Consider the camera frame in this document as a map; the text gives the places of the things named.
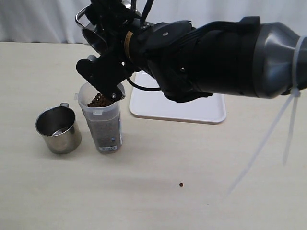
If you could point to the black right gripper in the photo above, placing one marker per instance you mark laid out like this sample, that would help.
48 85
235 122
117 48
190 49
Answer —
107 72

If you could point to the steel cup with kibble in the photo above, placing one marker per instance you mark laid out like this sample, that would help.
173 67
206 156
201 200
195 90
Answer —
105 23

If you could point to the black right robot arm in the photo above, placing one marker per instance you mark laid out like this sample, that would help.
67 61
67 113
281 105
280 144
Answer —
245 58

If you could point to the clear plastic tall container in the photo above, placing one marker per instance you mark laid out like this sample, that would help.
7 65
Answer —
104 122

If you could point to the white curtain backdrop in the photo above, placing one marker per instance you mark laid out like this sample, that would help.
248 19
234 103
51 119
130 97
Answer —
53 21

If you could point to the white plastic tray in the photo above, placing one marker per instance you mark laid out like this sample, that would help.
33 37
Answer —
154 105

